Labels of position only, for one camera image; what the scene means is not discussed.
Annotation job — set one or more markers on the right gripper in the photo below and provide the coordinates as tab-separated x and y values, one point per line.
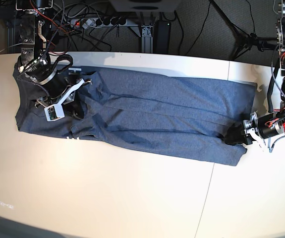
68	103

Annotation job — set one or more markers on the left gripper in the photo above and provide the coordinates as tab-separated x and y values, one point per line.
238	135

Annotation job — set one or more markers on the blue grey T-shirt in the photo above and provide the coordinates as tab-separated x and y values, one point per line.
173	116

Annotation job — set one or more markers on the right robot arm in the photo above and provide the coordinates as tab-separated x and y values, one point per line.
55	89

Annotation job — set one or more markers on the white power strip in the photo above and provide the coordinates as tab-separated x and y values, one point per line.
96	23

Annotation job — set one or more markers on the aluminium table leg profile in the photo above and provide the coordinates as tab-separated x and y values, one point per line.
146	38

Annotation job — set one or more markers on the black power adapter brick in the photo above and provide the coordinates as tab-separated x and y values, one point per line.
162	37

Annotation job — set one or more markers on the small white label sticker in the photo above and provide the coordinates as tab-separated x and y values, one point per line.
7	205

